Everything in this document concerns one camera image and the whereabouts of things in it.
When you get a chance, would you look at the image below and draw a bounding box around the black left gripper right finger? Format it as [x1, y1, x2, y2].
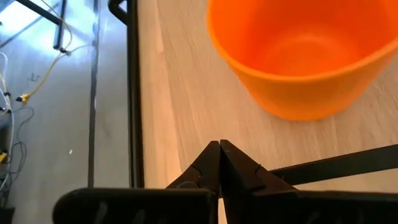
[220, 139, 398, 224]

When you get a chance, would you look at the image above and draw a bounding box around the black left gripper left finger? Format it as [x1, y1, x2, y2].
[52, 139, 221, 224]

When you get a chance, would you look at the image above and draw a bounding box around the orange plastic cup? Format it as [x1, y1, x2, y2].
[206, 0, 398, 121]

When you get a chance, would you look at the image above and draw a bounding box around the dark metal stand leg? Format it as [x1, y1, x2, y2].
[53, 0, 68, 50]
[15, 0, 63, 26]

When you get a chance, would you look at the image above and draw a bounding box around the black metal table frame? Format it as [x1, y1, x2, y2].
[108, 0, 146, 189]

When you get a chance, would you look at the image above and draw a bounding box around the yellow floor cable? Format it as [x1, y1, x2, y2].
[27, 0, 74, 96]

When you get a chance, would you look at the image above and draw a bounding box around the grey floor cable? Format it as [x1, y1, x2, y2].
[0, 105, 35, 206]

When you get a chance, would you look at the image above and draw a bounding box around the yellow cable connector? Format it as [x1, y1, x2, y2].
[15, 92, 31, 105]

